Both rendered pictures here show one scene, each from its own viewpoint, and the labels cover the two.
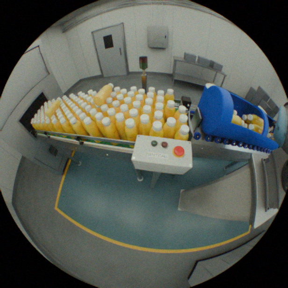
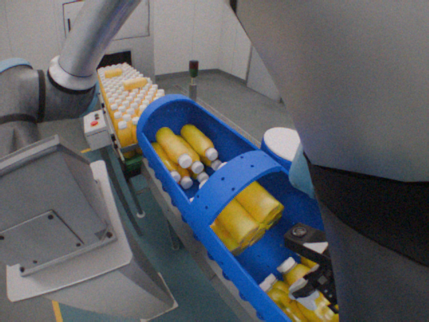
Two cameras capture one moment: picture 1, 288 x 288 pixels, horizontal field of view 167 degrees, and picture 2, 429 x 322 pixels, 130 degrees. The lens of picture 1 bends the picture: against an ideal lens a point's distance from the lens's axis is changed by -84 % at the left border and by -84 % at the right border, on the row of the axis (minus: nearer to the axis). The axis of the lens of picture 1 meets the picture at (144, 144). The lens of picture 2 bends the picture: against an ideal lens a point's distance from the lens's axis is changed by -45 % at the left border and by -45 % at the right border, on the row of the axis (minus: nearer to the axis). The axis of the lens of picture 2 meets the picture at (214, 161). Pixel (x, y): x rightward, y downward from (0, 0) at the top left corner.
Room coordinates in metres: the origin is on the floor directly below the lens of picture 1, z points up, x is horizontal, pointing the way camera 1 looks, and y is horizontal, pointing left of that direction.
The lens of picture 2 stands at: (-0.02, -0.91, 1.48)
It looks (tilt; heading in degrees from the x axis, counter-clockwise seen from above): 41 degrees down; 37
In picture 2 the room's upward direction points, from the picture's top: 6 degrees clockwise
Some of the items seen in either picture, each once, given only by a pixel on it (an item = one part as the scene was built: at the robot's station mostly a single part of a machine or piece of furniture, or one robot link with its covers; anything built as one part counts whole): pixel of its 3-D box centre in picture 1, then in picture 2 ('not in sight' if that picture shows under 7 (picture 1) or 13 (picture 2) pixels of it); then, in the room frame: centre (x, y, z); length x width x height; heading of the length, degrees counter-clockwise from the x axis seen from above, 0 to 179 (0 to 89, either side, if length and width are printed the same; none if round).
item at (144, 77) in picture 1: (146, 119); (191, 149); (0.82, -0.04, 0.55); 0.04 x 0.04 x 1.10; 77
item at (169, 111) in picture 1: (168, 115); not in sight; (0.43, -0.16, 0.98); 0.07 x 0.07 x 0.17
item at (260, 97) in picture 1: (260, 105); not in sight; (1.70, -4.28, 0.59); 1.20 x 0.80 x 1.19; 165
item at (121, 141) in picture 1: (64, 134); (102, 98); (0.39, 0.57, 0.96); 1.60 x 0.01 x 0.03; 77
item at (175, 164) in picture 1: (162, 155); (96, 128); (0.14, -0.06, 1.05); 0.20 x 0.10 x 0.10; 77
